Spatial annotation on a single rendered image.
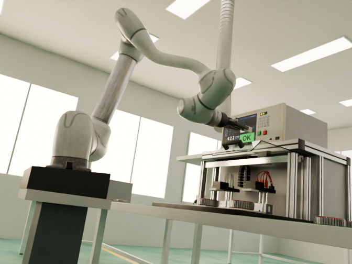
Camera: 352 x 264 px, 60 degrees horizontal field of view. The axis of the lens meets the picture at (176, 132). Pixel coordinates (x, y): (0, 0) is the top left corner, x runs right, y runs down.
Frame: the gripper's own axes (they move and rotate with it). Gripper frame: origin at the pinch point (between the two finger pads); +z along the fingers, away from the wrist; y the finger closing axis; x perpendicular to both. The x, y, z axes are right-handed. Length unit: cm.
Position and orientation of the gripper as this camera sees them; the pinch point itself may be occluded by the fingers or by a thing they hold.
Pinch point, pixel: (246, 129)
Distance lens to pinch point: 159.8
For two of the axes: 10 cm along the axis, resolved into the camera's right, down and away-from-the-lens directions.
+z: 8.2, 2.4, 5.2
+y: 5.6, -1.4, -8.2
